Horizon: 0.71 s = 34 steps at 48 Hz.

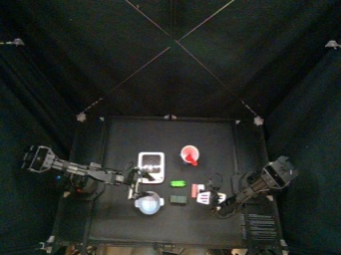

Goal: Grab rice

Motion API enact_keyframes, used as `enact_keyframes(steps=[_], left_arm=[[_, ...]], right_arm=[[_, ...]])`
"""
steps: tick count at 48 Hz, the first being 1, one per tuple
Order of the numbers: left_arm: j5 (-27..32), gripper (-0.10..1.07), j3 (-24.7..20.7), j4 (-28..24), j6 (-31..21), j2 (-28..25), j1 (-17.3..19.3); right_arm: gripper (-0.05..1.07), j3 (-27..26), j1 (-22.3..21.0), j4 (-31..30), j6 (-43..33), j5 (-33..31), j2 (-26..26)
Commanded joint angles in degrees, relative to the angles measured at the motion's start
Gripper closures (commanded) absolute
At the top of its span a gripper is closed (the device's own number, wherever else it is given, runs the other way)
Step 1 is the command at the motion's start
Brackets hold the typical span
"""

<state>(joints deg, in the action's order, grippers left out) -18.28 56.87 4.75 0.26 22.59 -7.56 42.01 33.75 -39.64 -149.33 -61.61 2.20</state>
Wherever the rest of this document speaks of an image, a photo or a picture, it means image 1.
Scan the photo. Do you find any white rectangular toy tray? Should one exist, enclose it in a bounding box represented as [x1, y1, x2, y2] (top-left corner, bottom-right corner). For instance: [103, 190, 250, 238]
[138, 151, 167, 184]

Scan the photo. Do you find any light blue toy bowl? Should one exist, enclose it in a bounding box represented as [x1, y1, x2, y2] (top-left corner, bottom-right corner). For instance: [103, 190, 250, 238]
[134, 190, 167, 216]

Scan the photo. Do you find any dark green toy block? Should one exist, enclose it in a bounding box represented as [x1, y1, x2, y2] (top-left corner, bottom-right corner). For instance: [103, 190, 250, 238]
[170, 194, 189, 205]

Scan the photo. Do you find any red toy cup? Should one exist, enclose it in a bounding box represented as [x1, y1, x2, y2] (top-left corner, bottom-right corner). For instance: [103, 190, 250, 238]
[178, 144, 201, 167]

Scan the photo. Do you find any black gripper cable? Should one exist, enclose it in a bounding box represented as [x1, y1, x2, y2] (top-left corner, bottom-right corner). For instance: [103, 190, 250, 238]
[210, 204, 237, 219]

